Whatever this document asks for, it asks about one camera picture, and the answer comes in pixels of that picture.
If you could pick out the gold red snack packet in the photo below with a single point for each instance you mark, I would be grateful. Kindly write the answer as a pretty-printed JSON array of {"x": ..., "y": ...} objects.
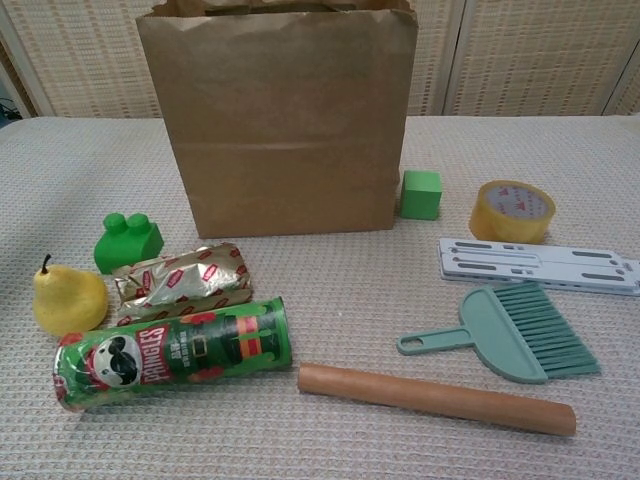
[{"x": 200, "y": 277}]

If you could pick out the green Pringles can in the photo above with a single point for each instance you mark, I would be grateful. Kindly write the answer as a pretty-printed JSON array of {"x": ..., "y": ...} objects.
[{"x": 200, "y": 345}]

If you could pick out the green toy brick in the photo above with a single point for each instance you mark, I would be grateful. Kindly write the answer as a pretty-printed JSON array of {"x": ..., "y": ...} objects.
[{"x": 120, "y": 250}]

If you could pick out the yellow pear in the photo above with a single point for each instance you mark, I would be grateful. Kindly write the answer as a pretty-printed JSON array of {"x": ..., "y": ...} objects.
[{"x": 67, "y": 300}]

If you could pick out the brown paper bag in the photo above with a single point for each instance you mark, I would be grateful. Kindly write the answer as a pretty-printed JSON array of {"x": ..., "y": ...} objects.
[{"x": 280, "y": 125}]

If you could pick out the small green hand brush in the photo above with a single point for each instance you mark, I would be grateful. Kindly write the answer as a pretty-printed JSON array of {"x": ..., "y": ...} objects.
[{"x": 490, "y": 335}]

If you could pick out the beige waffle tablecloth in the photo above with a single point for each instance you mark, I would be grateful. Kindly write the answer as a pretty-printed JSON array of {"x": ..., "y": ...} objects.
[{"x": 340, "y": 310}]

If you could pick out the green cube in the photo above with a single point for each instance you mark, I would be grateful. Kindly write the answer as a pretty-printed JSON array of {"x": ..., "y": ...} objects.
[{"x": 417, "y": 200}]

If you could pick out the yellow packing tape roll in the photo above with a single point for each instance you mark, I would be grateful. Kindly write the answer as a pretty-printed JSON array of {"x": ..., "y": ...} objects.
[{"x": 505, "y": 225}]

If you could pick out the wooden rolling pin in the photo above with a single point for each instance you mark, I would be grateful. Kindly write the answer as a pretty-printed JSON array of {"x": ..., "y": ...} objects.
[{"x": 430, "y": 397}]

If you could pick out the woven folding screen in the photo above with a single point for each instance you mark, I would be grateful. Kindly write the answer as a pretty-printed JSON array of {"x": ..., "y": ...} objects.
[{"x": 525, "y": 50}]

